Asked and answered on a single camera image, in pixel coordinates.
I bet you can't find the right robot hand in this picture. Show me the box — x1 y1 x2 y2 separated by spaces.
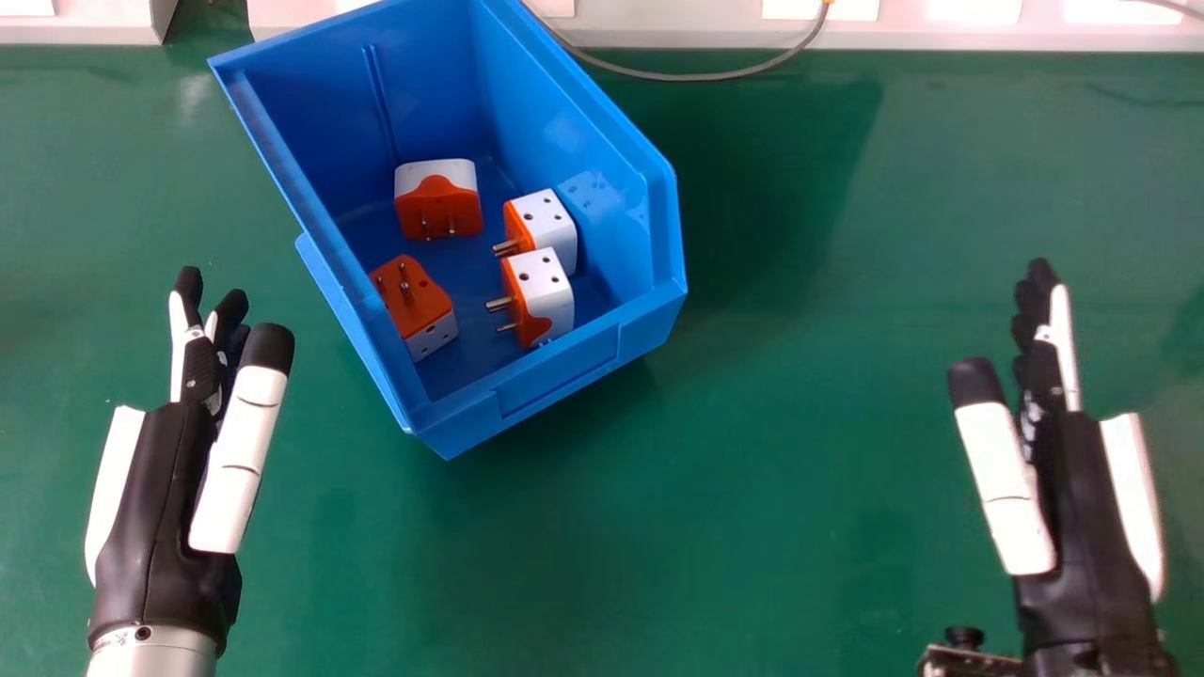
947 258 1178 677

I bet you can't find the blue plastic bin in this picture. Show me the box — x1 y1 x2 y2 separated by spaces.
207 0 689 462

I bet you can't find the white-and-orange plug adapter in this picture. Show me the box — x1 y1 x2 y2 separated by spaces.
394 158 485 243
484 246 576 351
369 254 460 364
492 188 579 277

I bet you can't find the grey cable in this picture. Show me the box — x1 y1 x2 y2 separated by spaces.
523 0 834 84

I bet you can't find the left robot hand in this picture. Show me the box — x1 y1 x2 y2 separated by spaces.
84 266 296 657

